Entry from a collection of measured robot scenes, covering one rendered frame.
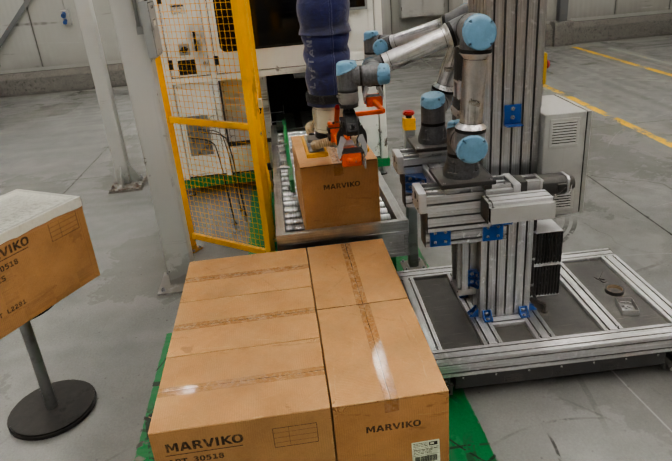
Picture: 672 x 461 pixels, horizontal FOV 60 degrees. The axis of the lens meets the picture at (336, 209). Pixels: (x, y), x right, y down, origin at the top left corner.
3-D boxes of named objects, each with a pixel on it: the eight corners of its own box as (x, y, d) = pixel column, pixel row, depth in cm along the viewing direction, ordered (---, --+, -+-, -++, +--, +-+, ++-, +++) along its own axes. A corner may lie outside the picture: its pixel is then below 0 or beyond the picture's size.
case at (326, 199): (297, 198, 366) (290, 136, 350) (360, 190, 370) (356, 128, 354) (307, 239, 311) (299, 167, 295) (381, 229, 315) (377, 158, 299)
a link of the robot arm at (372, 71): (387, 59, 219) (357, 61, 220) (390, 64, 209) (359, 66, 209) (387, 80, 223) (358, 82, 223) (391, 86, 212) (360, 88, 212)
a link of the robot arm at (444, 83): (420, 112, 293) (455, 1, 266) (427, 105, 305) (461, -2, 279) (443, 120, 290) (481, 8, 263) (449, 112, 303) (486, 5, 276)
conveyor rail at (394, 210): (344, 138, 531) (343, 117, 523) (350, 137, 531) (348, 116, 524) (399, 253, 319) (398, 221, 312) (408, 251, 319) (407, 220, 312)
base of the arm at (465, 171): (473, 166, 252) (474, 143, 248) (484, 177, 238) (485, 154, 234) (439, 169, 251) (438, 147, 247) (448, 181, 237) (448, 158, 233)
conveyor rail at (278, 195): (272, 145, 526) (270, 125, 519) (278, 145, 526) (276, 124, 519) (280, 267, 314) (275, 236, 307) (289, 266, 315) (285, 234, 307)
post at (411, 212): (407, 263, 391) (401, 116, 352) (417, 262, 391) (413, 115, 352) (409, 268, 384) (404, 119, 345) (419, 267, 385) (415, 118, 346)
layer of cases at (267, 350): (202, 327, 314) (189, 261, 299) (385, 303, 322) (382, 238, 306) (170, 522, 205) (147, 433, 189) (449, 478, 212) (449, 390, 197)
